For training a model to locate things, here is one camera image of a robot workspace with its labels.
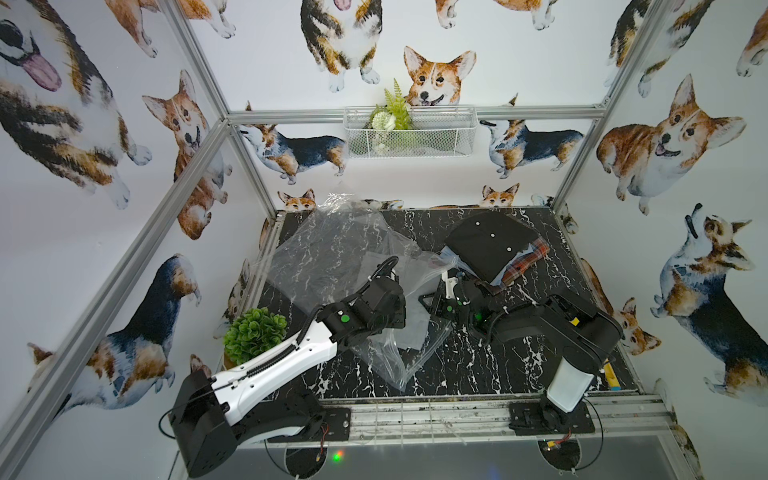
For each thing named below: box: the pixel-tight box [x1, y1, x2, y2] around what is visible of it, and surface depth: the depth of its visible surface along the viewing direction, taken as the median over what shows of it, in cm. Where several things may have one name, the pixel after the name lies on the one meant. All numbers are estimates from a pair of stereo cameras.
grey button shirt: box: [393, 284, 434, 351], surface depth 87 cm
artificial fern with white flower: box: [369, 78, 417, 156], surface depth 85 cm
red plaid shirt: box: [502, 237, 551, 284], surface depth 105 cm
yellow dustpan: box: [603, 358, 621, 391], surface depth 80 cm
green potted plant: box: [223, 307, 288, 369], surface depth 74 cm
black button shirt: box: [445, 210, 540, 283], surface depth 105 cm
